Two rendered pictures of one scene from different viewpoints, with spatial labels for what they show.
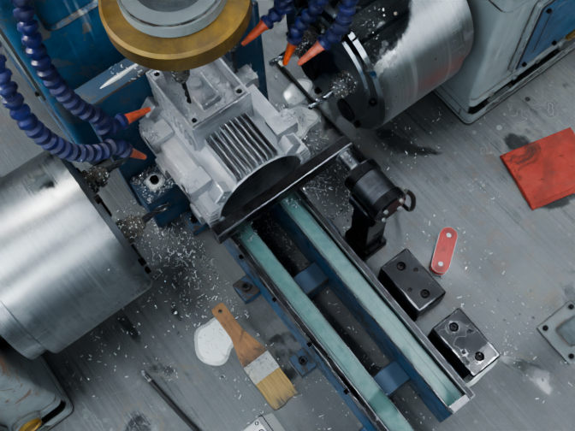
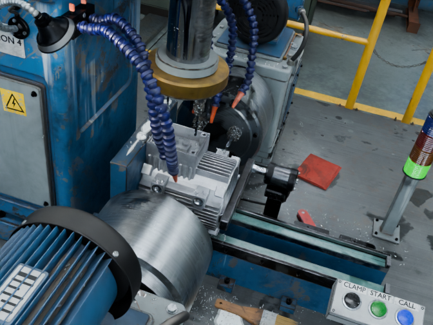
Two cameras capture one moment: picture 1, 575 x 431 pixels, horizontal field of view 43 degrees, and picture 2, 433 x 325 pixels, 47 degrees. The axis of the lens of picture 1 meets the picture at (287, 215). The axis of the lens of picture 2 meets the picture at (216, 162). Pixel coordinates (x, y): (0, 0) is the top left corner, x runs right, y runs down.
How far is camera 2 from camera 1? 0.76 m
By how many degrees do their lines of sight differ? 39
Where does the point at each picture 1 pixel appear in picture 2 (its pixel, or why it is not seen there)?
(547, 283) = (358, 216)
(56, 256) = (176, 235)
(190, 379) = not seen: outside the picture
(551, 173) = (320, 172)
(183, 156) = (183, 187)
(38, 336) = (184, 300)
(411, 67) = (264, 112)
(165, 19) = (202, 66)
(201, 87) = (178, 142)
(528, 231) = (332, 199)
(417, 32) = (259, 95)
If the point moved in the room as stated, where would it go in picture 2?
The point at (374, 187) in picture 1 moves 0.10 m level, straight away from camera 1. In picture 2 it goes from (284, 170) to (266, 147)
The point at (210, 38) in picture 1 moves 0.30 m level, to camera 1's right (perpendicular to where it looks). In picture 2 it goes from (222, 73) to (316, 45)
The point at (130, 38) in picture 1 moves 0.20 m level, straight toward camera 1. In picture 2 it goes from (184, 82) to (274, 122)
